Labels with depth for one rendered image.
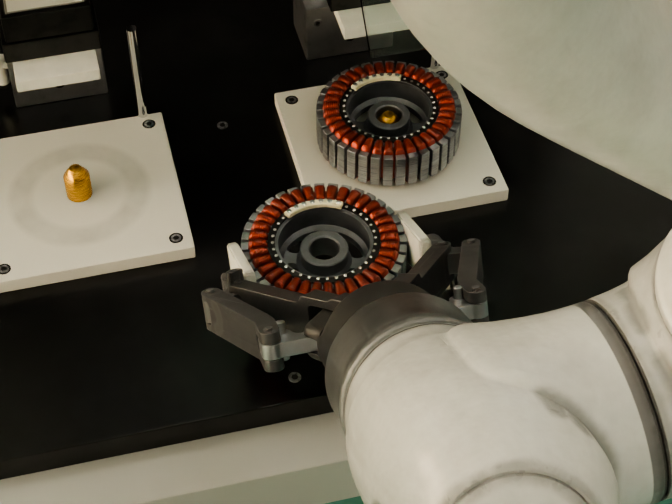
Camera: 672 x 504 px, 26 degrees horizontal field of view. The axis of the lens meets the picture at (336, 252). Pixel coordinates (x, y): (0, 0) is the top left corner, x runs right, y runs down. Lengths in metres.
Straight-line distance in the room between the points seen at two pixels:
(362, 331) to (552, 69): 0.37
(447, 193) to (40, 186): 0.31
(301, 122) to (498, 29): 0.78
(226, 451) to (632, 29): 0.63
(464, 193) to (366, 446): 0.47
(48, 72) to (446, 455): 0.55
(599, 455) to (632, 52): 0.25
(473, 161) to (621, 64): 0.71
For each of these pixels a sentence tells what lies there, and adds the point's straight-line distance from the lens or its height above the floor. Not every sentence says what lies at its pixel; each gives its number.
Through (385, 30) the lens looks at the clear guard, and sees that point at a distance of 0.87.
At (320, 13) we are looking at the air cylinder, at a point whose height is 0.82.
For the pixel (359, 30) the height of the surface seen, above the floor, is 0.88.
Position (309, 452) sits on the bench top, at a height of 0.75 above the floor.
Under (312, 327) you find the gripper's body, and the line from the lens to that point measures 0.84.
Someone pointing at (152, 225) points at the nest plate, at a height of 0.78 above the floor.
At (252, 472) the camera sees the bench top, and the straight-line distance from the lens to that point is 0.99.
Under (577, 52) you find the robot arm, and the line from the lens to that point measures 0.41.
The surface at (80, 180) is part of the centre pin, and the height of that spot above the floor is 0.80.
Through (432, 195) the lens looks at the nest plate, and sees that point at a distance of 1.10.
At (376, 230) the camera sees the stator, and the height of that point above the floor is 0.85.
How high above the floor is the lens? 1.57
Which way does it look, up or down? 48 degrees down
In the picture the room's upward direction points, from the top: straight up
